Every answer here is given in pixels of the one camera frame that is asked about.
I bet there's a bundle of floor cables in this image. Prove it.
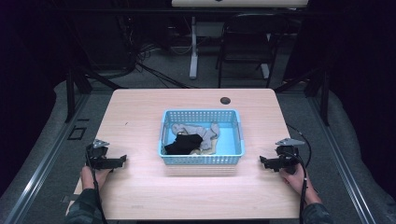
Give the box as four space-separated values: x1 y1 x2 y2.
118 18 200 90

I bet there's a person's left hand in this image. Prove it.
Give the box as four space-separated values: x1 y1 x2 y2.
80 165 112 190

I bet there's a black metal stand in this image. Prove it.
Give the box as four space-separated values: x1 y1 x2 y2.
64 62 129 124
274 66 332 127

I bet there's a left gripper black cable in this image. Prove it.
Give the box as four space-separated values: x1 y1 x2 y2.
85 151 108 224

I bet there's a black floor socket frame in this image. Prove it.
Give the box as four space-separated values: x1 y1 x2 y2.
67 125 87 141

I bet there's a person's right hand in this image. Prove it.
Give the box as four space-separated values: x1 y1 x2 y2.
278 163 313 196

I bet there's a white desk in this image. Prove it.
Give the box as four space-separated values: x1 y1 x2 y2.
171 0 310 80

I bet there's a metal floor rail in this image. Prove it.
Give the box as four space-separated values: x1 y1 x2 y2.
2 92 92 224
307 94 379 224

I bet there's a black sock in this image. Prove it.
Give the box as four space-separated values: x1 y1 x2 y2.
163 132 204 156

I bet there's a beige sock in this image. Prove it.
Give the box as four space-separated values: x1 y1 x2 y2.
190 139 219 156

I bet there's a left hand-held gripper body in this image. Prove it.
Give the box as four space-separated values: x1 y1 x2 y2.
85 138 117 171

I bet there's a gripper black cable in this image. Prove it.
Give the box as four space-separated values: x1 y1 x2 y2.
285 123 313 224
85 151 108 224

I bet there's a light blue plastic basket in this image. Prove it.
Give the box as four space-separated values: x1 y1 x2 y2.
157 108 247 166

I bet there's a black folding chair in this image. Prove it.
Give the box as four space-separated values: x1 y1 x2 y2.
215 12 290 90

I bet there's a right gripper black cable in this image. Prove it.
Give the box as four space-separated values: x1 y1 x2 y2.
285 123 313 224

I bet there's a grey sock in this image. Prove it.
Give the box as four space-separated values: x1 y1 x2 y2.
171 121 220 152

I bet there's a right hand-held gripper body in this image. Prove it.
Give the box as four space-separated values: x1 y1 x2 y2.
275 137 306 175

